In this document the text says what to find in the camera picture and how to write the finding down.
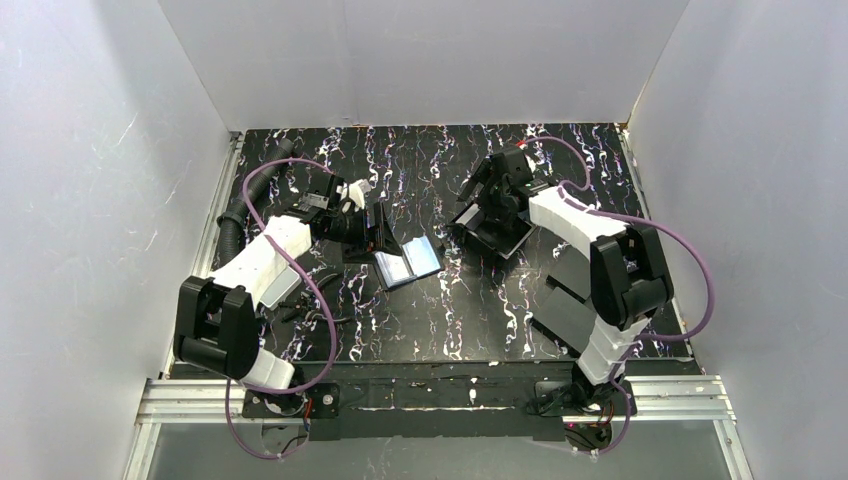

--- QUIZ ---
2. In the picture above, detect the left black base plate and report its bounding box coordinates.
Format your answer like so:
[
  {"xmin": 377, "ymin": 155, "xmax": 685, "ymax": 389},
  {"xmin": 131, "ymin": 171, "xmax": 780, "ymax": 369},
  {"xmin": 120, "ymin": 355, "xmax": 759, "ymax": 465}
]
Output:
[{"xmin": 242, "ymin": 382, "xmax": 341, "ymax": 420}]

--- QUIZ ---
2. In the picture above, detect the black pliers tool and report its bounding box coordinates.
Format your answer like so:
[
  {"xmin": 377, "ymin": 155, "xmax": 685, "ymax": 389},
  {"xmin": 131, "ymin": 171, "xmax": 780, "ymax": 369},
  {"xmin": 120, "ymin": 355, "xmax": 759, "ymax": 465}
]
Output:
[{"xmin": 277, "ymin": 271, "xmax": 343, "ymax": 324}]

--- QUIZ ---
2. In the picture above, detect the aluminium frame rail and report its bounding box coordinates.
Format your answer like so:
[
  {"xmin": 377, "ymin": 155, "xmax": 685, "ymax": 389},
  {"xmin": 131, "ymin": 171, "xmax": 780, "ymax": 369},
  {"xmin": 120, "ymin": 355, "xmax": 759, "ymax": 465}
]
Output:
[{"xmin": 124, "ymin": 373, "xmax": 752, "ymax": 479}]

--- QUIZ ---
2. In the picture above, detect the grey flat card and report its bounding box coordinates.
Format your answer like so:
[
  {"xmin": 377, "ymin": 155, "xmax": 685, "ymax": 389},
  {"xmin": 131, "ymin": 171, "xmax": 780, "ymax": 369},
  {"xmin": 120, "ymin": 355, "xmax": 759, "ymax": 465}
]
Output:
[{"xmin": 260, "ymin": 267, "xmax": 302, "ymax": 309}]

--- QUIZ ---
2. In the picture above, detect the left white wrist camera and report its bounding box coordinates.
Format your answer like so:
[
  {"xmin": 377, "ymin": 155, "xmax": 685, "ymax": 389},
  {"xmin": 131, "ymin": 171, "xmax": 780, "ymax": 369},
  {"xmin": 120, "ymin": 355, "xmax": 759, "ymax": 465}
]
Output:
[{"xmin": 337, "ymin": 179, "xmax": 371, "ymax": 213}]

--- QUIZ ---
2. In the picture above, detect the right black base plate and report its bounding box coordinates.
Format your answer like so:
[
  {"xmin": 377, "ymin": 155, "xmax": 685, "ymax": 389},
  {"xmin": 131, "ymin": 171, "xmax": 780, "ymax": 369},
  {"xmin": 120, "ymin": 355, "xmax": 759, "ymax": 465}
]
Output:
[{"xmin": 525, "ymin": 378, "xmax": 638, "ymax": 423}]

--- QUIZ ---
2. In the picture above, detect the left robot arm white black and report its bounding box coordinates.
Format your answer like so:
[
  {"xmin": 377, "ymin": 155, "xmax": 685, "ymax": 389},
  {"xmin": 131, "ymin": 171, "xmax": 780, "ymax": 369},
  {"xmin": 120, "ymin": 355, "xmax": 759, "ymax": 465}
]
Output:
[{"xmin": 173, "ymin": 173, "xmax": 403, "ymax": 394}]

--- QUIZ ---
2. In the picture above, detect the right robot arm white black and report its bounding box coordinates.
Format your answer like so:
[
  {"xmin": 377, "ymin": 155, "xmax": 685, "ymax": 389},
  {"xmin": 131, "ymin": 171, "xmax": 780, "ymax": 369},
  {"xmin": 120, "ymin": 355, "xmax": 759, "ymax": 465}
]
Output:
[{"xmin": 450, "ymin": 146, "xmax": 674, "ymax": 408}]

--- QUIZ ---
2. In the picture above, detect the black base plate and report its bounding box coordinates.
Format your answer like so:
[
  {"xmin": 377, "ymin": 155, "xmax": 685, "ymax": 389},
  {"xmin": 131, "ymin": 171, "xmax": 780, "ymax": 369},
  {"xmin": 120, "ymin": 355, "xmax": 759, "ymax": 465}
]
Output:
[
  {"xmin": 242, "ymin": 382, "xmax": 341, "ymax": 420},
  {"xmin": 525, "ymin": 378, "xmax": 638, "ymax": 423}
]

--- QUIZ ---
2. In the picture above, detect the black plastic tray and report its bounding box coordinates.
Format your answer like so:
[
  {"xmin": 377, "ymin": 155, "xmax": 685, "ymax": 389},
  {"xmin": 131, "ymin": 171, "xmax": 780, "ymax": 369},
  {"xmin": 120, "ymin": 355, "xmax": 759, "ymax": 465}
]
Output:
[{"xmin": 448, "ymin": 202, "xmax": 536, "ymax": 260}]

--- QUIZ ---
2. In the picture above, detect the black corrugated hose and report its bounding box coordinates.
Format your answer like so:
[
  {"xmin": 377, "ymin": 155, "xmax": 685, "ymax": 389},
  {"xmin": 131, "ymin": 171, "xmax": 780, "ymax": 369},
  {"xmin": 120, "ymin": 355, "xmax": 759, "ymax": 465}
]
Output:
[{"xmin": 216, "ymin": 138, "xmax": 297, "ymax": 266}]

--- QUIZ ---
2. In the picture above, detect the black tray lid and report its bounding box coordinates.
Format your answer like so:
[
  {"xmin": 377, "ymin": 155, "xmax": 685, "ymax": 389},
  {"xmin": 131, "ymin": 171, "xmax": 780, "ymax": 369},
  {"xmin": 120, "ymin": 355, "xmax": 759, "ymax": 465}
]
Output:
[{"xmin": 531, "ymin": 246, "xmax": 596, "ymax": 359}]

